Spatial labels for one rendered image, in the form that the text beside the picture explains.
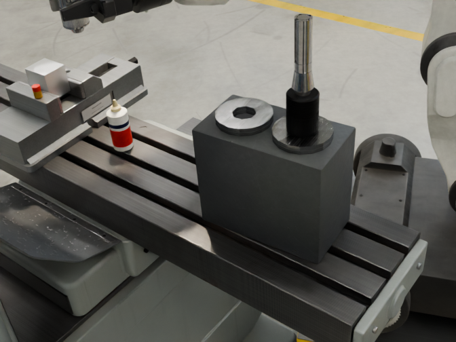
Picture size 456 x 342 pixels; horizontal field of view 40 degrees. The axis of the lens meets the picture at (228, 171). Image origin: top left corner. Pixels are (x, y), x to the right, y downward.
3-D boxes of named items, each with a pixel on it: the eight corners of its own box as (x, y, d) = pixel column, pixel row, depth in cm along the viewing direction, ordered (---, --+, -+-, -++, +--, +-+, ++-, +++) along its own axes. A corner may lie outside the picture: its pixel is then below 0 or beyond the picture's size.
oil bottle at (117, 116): (123, 138, 128) (114, 91, 121) (138, 144, 125) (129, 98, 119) (109, 148, 125) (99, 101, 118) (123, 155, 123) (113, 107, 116)
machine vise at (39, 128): (104, 77, 149) (94, 34, 142) (150, 92, 142) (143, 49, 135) (-17, 150, 127) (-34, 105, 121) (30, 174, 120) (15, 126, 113)
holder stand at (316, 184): (238, 180, 114) (231, 85, 102) (350, 219, 104) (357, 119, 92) (201, 220, 106) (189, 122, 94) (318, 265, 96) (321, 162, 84)
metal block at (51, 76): (51, 83, 130) (44, 58, 127) (70, 90, 128) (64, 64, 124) (32, 94, 127) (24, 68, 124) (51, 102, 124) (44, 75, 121)
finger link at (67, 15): (58, 5, 104) (92, -4, 106) (62, 24, 106) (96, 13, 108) (62, 9, 103) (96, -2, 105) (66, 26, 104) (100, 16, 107)
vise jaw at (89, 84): (64, 73, 137) (60, 57, 134) (104, 87, 131) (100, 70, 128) (43, 85, 133) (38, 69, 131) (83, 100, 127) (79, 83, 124)
